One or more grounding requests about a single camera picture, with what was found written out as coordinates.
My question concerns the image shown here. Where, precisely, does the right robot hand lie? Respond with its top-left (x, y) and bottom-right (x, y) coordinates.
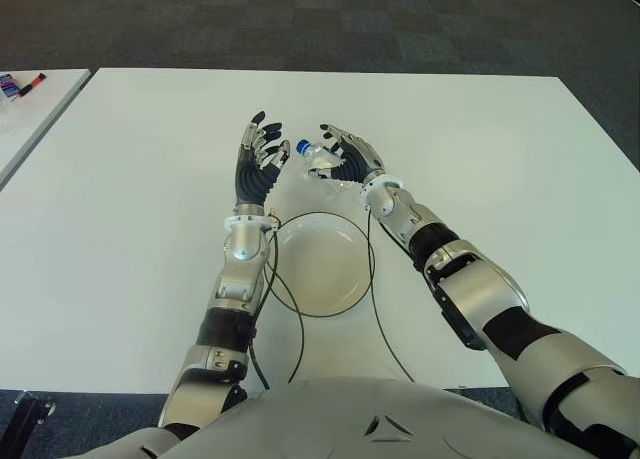
top-left (306, 122), bottom-right (387, 185)

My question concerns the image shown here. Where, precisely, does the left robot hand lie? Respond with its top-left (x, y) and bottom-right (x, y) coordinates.
top-left (233, 111), bottom-right (292, 209)

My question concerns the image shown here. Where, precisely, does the clear water bottle blue cap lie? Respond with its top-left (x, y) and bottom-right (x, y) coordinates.
top-left (295, 138), bottom-right (352, 193)

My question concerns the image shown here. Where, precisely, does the white plate black rim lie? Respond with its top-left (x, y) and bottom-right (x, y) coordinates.
top-left (264, 212), bottom-right (376, 320)

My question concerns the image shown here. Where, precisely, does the white side table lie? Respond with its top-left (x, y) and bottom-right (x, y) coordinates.
top-left (0, 68), bottom-right (92, 190)

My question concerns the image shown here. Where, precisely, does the red marker pen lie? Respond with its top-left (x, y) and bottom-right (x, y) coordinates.
top-left (16, 71), bottom-right (49, 99)

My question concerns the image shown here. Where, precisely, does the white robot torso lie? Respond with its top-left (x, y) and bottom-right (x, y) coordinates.
top-left (79, 376), bottom-right (640, 459)

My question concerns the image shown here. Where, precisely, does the white right wrist camera ring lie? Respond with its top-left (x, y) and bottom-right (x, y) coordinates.
top-left (359, 175), bottom-right (406, 209)

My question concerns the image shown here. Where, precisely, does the white wrist camera ring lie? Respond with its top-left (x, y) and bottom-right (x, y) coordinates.
top-left (359, 175), bottom-right (406, 209)
top-left (223, 213), bottom-right (281, 234)

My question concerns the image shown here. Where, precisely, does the white left wrist camera ring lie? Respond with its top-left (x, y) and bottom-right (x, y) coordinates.
top-left (223, 213), bottom-right (281, 234)

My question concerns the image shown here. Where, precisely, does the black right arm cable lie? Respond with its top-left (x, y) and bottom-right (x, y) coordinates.
top-left (366, 206), bottom-right (416, 383)

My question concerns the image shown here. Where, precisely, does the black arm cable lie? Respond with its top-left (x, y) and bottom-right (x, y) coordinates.
top-left (366, 206), bottom-right (416, 383)
top-left (249, 218), bottom-right (306, 391)

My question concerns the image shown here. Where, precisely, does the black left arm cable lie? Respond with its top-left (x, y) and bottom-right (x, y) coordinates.
top-left (249, 218), bottom-right (306, 391)

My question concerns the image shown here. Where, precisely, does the black metal stand frame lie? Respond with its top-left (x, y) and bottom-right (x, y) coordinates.
top-left (0, 389), bottom-right (56, 459)

